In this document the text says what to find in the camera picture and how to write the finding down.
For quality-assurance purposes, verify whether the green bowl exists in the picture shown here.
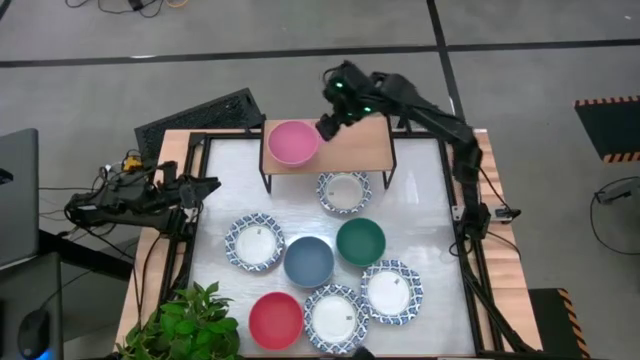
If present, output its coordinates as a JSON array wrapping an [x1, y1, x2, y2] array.
[[335, 217, 387, 268]]

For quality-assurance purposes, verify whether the black metal table frame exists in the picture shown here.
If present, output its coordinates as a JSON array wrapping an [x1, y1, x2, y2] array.
[[158, 127, 540, 360]]

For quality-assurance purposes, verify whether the blue patterned white plate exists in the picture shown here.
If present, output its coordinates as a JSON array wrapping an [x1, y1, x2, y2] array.
[[303, 283, 370, 356], [360, 258, 425, 327], [224, 212, 286, 274], [315, 171, 373, 216]]

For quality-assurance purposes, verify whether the black side desk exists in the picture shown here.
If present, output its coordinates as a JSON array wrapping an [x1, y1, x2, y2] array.
[[0, 251, 65, 360]]

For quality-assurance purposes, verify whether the pink bowl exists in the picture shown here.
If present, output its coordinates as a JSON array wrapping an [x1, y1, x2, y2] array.
[[266, 119, 322, 168]]

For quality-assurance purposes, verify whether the black computer mouse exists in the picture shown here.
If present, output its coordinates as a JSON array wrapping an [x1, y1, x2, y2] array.
[[17, 308, 52, 360]]

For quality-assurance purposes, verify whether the black looped floor cable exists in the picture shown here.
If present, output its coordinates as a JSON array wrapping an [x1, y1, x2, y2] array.
[[589, 176, 640, 257]]

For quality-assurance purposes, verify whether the blue bowl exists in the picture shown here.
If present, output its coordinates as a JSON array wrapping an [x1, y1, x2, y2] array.
[[283, 235, 336, 290]]

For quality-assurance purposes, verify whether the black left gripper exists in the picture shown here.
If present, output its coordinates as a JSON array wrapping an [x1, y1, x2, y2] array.
[[175, 173, 223, 211]]

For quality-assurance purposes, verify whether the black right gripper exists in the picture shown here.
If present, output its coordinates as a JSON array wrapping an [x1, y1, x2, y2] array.
[[315, 60, 377, 143]]

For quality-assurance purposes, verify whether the black mat with hazard stripes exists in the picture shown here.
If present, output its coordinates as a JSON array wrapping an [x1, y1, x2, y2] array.
[[527, 287, 592, 360], [573, 94, 640, 165]]

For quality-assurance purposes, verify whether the wooden shelf with black legs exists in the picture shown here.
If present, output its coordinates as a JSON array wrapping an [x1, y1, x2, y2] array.
[[258, 115, 399, 195]]

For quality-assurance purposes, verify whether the red bowl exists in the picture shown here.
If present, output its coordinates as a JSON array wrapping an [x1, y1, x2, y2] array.
[[247, 291, 305, 352]]

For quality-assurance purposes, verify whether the green leafy plant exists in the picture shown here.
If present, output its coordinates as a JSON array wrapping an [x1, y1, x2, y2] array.
[[115, 280, 242, 360]]

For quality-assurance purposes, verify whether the black perforated metal panel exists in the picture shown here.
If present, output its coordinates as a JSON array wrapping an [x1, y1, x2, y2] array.
[[133, 87, 267, 164]]

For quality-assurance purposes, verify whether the grey floor device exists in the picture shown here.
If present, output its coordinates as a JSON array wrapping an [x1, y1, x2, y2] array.
[[594, 179, 640, 205]]

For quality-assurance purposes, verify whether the small grey box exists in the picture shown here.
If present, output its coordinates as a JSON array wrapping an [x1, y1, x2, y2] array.
[[487, 203, 522, 223]]

